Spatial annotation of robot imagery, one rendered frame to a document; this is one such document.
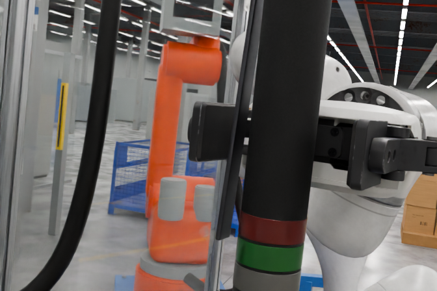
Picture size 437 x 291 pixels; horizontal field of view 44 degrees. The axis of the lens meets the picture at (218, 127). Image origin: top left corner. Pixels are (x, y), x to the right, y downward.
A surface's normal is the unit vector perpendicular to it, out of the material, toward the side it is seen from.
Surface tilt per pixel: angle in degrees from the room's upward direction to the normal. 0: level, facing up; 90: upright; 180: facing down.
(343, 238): 103
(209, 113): 90
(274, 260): 90
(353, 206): 95
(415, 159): 90
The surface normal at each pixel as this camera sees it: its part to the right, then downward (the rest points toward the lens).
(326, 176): -0.49, 0.00
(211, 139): 0.87, 0.11
